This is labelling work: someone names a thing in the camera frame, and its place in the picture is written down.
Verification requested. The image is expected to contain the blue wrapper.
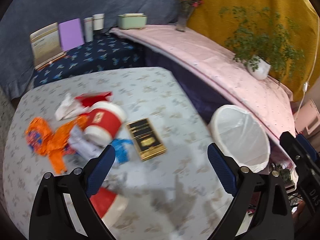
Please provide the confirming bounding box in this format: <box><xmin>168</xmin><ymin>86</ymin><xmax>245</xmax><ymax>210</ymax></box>
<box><xmin>111</xmin><ymin>139</ymin><xmax>133</xmax><ymax>164</ymax></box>

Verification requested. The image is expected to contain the white grey plastic bag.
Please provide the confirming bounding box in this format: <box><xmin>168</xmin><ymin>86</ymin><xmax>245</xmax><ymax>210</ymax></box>
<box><xmin>68</xmin><ymin>125</ymin><xmax>103</xmax><ymax>160</ymax></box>

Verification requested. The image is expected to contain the red paper cup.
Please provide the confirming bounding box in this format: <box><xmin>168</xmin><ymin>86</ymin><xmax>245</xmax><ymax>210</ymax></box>
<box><xmin>90</xmin><ymin>187</ymin><xmax>129</xmax><ymax>228</ymax></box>
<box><xmin>84</xmin><ymin>101</ymin><xmax>127</xmax><ymax>147</ymax></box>

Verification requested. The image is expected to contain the black gold cigarette box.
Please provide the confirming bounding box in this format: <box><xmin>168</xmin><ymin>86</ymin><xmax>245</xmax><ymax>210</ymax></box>
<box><xmin>126</xmin><ymin>118</ymin><xmax>167</xmax><ymax>161</ymax></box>

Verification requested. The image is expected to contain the orange plastic bag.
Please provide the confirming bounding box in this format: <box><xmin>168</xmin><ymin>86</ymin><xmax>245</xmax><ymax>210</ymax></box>
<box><xmin>25</xmin><ymin>114</ymin><xmax>87</xmax><ymax>174</ymax></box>

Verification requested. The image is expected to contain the white tissue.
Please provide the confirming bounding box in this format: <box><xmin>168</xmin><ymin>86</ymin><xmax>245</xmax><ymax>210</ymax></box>
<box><xmin>55</xmin><ymin>93</ymin><xmax>88</xmax><ymax>121</ymax></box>

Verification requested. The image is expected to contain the red box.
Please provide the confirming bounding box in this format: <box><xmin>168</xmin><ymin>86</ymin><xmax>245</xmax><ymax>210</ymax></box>
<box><xmin>74</xmin><ymin>92</ymin><xmax>113</xmax><ymax>107</ymax></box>

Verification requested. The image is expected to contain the white trash bin with liner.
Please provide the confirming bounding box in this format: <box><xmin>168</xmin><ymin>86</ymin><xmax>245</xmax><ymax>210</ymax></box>
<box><xmin>208</xmin><ymin>105</ymin><xmax>271</xmax><ymax>173</ymax></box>

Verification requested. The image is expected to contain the person's right hand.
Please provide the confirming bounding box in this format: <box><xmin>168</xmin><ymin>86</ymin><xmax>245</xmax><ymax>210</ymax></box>
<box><xmin>293</xmin><ymin>201</ymin><xmax>312</xmax><ymax>232</ymax></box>

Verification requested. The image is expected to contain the pink appliance box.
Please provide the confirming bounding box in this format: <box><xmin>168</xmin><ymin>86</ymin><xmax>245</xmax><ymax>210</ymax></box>
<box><xmin>294</xmin><ymin>99</ymin><xmax>320</xmax><ymax>153</ymax></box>

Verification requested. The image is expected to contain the floral grey tablecloth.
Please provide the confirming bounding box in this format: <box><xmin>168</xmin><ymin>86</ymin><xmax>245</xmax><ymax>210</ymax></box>
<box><xmin>3</xmin><ymin>67</ymin><xmax>232</xmax><ymax>239</ymax></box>

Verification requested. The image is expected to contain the potted green fern plant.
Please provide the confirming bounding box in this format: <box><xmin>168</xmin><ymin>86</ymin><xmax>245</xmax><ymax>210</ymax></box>
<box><xmin>219</xmin><ymin>6</ymin><xmax>305</xmax><ymax>81</ymax></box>

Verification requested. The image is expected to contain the navy floral cloth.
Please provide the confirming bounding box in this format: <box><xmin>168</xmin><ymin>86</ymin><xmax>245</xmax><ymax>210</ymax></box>
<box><xmin>33</xmin><ymin>34</ymin><xmax>145</xmax><ymax>88</ymax></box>

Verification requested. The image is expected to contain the pink cloth cover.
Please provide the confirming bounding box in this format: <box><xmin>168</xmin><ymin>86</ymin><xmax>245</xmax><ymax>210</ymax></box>
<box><xmin>110</xmin><ymin>25</ymin><xmax>296</xmax><ymax>144</ymax></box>

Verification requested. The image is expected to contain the open book on stand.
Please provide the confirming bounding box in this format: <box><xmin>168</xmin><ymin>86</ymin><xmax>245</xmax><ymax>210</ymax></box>
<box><xmin>30</xmin><ymin>22</ymin><xmax>66</xmax><ymax>70</ymax></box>

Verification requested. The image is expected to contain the purple notebook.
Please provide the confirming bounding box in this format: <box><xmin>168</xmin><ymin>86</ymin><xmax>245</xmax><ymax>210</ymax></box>
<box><xmin>58</xmin><ymin>18</ymin><xmax>84</xmax><ymax>51</ymax></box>

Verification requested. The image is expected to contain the tall white tube bottle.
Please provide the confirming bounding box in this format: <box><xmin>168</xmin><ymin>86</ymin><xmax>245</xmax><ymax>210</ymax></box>
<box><xmin>84</xmin><ymin>17</ymin><xmax>93</xmax><ymax>43</ymax></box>

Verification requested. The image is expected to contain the mustard yellow backdrop cloth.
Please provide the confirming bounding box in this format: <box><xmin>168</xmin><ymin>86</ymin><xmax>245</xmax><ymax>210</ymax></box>
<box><xmin>186</xmin><ymin>0</ymin><xmax>320</xmax><ymax>102</ymax></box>

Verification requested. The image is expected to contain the mint green tissue box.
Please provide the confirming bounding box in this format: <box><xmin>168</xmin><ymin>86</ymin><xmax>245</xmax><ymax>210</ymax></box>
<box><xmin>117</xmin><ymin>13</ymin><xmax>148</xmax><ymax>30</ymax></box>

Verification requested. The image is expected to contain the glass vase with red flowers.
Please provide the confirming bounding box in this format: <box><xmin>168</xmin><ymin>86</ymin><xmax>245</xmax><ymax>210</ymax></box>
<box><xmin>176</xmin><ymin>0</ymin><xmax>203</xmax><ymax>32</ymax></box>

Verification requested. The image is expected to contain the blue denim backdrop cloth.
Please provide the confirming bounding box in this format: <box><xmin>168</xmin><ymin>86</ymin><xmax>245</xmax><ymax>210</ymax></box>
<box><xmin>1</xmin><ymin>0</ymin><xmax>177</xmax><ymax>99</ymax></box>

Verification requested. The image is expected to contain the white power cord with switch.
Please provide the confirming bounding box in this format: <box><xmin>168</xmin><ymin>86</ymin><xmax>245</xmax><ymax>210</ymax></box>
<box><xmin>295</xmin><ymin>17</ymin><xmax>320</xmax><ymax>120</ymax></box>

